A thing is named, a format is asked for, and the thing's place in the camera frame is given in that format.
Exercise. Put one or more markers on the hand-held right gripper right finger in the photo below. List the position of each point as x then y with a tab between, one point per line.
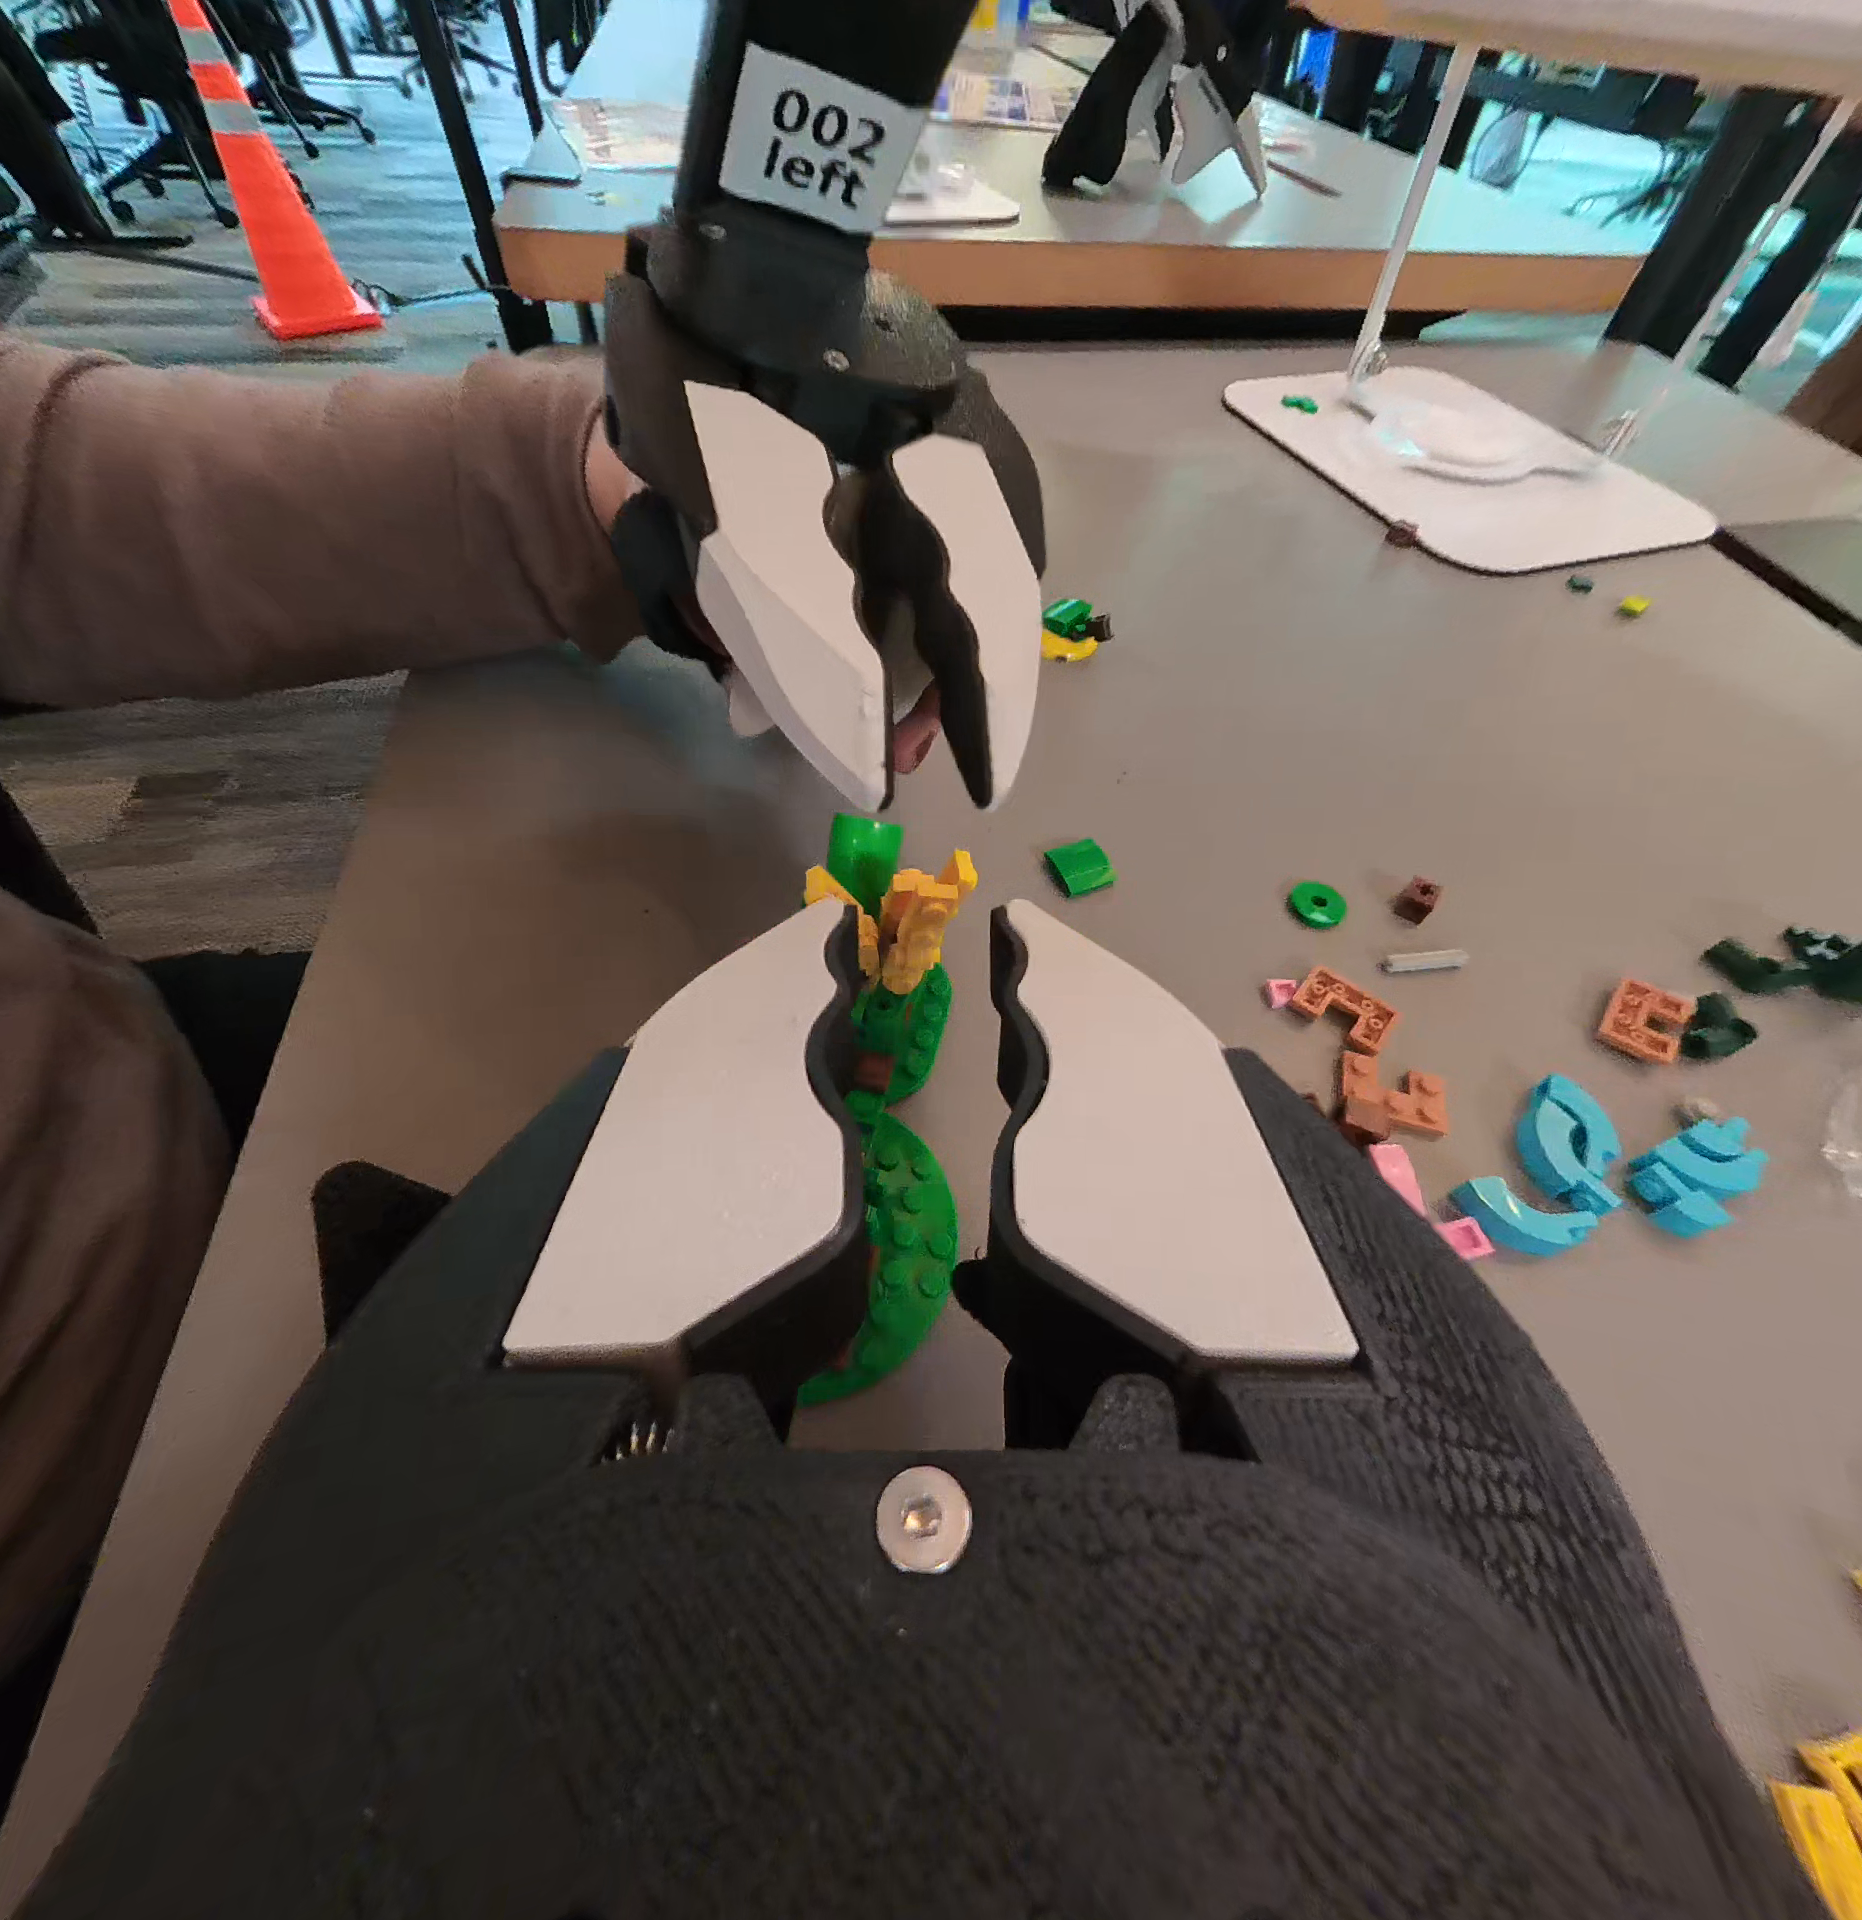
1171	1187

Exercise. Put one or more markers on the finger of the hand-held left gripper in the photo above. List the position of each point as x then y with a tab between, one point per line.
984	600
782	600

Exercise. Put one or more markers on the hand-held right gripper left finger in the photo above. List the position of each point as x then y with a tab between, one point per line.
690	1187

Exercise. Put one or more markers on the green brick plant model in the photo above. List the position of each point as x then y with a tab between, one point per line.
909	1230

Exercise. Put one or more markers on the yellow brick flower assembly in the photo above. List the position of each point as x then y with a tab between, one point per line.
917	915

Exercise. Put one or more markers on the person's left forearm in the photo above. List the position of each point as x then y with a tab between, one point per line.
270	509

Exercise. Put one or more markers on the grey desk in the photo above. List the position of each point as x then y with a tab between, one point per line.
1321	750

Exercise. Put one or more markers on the person's left hand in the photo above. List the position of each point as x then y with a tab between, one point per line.
914	738

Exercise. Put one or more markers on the yellow and green brick piece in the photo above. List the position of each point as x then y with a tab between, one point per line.
1074	632

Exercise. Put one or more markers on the white folding stand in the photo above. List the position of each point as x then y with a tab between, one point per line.
946	203

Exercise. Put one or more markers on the tan angled brick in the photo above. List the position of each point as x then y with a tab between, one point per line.
1373	1111
1329	995

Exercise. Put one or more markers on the pink plate brick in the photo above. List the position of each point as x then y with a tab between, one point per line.
1465	1237
1395	1178

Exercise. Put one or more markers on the green curved brick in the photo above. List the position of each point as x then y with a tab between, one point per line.
1078	871

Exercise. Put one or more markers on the green round brick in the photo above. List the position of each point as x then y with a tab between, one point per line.
1299	905

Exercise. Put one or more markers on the grey axle pin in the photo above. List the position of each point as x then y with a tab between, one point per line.
1422	962

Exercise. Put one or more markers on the small teal arch brick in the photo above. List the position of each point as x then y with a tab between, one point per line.
1531	1225

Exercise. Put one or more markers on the dark brown brick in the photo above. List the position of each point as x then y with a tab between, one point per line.
1419	902

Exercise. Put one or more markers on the large teal arch brick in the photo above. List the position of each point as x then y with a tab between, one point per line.
1546	1140

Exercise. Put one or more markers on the spare black white gripper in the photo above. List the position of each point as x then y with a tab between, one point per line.
1110	104

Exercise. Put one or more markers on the orange traffic cone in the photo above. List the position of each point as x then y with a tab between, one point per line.
270	212

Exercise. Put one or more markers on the teal arch brick cluster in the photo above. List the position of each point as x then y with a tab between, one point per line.
1696	1178

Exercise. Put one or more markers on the white booklet stand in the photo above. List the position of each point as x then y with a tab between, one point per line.
1546	509

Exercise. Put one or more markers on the small dark green brick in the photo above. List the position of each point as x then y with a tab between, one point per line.
1719	1028

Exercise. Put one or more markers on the person's brown sweater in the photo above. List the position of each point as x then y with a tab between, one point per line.
75	1199

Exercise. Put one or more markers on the clear curved brick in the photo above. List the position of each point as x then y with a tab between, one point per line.
1860	1140

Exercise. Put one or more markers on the black office chair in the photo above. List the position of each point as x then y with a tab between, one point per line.
123	92

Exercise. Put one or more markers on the dark green brick piece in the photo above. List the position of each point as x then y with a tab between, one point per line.
1832	967

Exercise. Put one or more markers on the wooden booklet board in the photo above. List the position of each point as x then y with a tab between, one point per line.
1622	45

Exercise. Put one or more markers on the tan frame brick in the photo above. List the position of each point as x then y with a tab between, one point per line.
1628	1021

